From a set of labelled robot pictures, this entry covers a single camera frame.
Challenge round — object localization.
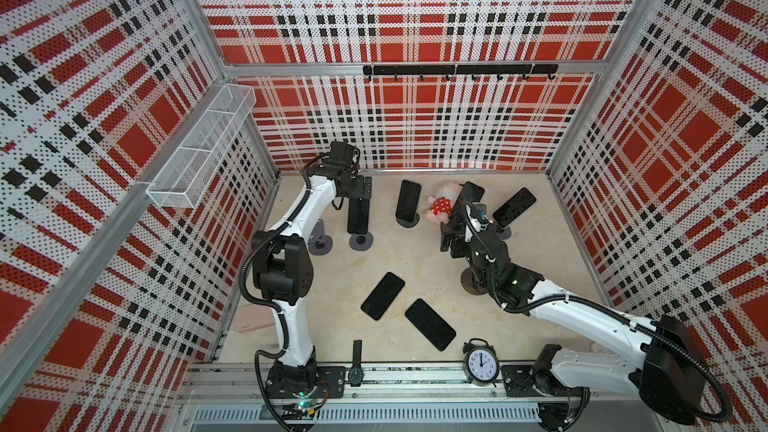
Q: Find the black phone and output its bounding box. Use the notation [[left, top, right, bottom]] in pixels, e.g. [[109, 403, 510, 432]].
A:
[[361, 272, 405, 321], [458, 181, 485, 203], [395, 180, 421, 220], [347, 198, 370, 235], [405, 298, 456, 351], [493, 187, 537, 228]]

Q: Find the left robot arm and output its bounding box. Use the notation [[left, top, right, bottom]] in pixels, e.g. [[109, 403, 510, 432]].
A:
[[238, 141, 370, 397]]

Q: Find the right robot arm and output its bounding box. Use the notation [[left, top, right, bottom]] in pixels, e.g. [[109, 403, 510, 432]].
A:
[[441, 200, 733, 425]]

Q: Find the grey phone stand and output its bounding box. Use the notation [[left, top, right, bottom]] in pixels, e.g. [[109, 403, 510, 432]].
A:
[[307, 219, 333, 256], [495, 224, 512, 240], [349, 233, 374, 252]]

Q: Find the wooden base phone stand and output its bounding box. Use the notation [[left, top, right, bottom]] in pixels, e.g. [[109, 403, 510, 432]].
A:
[[460, 268, 488, 296]]

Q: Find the pink phone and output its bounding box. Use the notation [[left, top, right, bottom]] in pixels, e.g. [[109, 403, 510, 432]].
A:
[[232, 304, 275, 334]]

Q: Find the pink plush toy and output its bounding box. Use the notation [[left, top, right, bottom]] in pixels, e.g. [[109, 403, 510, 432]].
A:
[[424, 182, 462, 224]]

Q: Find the red marker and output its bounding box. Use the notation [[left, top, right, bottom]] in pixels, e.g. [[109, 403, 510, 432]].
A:
[[308, 169, 336, 177]]

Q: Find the black alarm clock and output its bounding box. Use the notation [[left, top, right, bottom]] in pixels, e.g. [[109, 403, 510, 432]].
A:
[[462, 338, 500, 387]]

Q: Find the black wristwatch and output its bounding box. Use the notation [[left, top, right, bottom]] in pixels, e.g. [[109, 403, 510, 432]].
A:
[[347, 339, 364, 387]]

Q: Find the black hook rail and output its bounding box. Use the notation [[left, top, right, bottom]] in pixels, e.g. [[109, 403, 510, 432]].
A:
[[362, 63, 559, 78]]

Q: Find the white wire basket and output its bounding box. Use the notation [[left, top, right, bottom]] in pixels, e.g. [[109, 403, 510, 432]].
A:
[[147, 84, 255, 209]]

